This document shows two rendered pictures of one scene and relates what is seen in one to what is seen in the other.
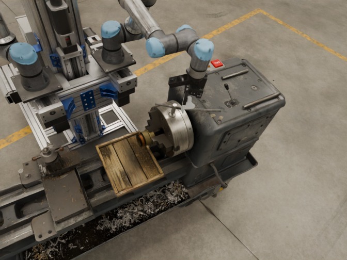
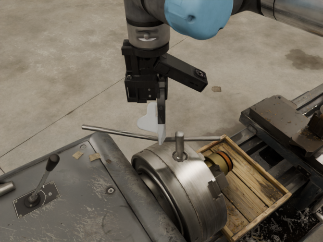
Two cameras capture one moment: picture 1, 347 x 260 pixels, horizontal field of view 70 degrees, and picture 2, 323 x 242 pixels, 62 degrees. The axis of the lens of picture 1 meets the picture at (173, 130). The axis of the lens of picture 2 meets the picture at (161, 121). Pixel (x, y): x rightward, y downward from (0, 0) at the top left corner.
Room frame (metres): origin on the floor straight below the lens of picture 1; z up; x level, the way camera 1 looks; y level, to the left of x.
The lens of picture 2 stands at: (1.27, 0.01, 1.81)
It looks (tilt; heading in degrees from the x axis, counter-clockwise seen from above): 46 degrees down; 184
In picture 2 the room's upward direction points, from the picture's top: straight up
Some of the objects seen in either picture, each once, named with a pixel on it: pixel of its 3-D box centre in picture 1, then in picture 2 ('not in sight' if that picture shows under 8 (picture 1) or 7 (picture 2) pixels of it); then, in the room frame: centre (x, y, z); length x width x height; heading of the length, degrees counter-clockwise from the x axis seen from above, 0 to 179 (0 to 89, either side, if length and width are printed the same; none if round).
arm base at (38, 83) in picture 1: (33, 75); not in sight; (0.94, 0.84, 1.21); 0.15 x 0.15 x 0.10
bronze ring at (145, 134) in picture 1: (145, 137); (215, 166); (0.77, 0.14, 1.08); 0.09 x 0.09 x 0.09; 39
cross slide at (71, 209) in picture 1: (60, 180); (299, 132); (0.48, 0.54, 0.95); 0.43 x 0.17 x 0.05; 38
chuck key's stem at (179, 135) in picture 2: (172, 111); (179, 149); (0.85, 0.02, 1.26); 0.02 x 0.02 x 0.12
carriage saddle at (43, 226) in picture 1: (54, 190); (299, 133); (0.44, 0.57, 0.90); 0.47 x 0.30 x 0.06; 38
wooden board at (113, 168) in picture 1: (129, 161); (228, 181); (0.70, 0.23, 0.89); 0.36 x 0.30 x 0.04; 38
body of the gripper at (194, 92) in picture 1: (194, 83); (148, 70); (0.84, -0.05, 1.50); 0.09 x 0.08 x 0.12; 92
